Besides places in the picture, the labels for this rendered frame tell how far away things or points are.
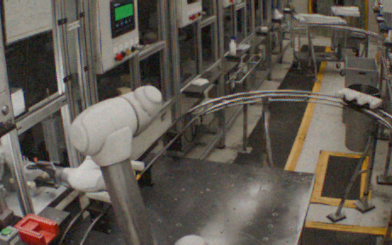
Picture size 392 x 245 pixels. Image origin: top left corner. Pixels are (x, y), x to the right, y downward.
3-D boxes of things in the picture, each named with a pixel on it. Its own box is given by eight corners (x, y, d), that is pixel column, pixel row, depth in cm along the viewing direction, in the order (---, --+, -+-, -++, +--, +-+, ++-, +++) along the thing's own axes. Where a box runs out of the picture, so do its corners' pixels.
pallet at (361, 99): (334, 103, 330) (335, 90, 326) (343, 99, 338) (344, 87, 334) (372, 116, 303) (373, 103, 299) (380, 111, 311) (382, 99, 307)
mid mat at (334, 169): (370, 209, 328) (370, 208, 327) (306, 202, 346) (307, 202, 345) (371, 156, 414) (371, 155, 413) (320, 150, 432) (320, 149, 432)
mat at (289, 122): (285, 197, 356) (285, 196, 355) (216, 189, 375) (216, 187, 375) (331, 47, 861) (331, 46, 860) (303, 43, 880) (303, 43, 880)
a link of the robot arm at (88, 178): (75, 196, 187) (88, 174, 196) (104, 200, 181) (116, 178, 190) (65, 179, 180) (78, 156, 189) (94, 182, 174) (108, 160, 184)
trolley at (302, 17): (297, 76, 669) (297, 14, 632) (291, 66, 721) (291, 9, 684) (349, 76, 664) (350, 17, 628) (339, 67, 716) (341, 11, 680)
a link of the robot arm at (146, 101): (132, 102, 157) (102, 114, 147) (156, 71, 145) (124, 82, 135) (152, 133, 155) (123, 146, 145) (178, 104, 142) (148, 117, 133)
